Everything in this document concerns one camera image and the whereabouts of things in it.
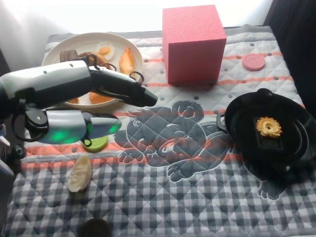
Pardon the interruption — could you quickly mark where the orange toy shrimp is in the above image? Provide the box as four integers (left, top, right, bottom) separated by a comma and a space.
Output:
118, 46, 136, 75

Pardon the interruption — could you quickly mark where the dark brown round biscuit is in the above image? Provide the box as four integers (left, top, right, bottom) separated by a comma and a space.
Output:
79, 218, 113, 237

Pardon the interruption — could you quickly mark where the pink round disc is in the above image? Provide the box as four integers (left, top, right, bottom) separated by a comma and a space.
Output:
241, 53, 266, 72

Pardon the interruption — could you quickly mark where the grey quilt with bear print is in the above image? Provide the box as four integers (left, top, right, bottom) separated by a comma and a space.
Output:
6, 24, 316, 237

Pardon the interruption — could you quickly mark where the white toy dumpling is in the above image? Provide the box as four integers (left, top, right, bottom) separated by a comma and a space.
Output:
67, 155, 93, 193

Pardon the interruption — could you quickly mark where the golden fried toy pastry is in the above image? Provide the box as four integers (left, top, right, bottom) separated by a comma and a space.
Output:
78, 51, 109, 67

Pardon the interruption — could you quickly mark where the black pan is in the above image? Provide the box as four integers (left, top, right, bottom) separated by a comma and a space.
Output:
216, 88, 316, 172

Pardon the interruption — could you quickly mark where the cream round plate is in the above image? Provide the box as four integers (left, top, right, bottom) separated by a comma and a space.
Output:
41, 32, 145, 109

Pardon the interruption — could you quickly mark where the toy fried egg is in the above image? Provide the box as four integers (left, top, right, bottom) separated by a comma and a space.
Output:
94, 40, 117, 61

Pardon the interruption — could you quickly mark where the yellow flower-shaped cookie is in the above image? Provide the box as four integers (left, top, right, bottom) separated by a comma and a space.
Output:
256, 116, 282, 138

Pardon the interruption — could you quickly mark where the green round disc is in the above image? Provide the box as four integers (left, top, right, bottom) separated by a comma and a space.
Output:
82, 135, 110, 153

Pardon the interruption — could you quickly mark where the brown toy food chunk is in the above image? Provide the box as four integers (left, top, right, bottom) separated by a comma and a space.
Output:
59, 49, 79, 63

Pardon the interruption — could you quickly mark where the red cube box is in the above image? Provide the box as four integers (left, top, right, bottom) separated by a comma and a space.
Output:
162, 4, 227, 86

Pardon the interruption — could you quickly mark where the black backdrop cloth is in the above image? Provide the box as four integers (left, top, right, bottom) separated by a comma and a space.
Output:
263, 0, 316, 109

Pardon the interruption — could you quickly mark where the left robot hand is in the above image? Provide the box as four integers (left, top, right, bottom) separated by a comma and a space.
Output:
0, 60, 158, 147

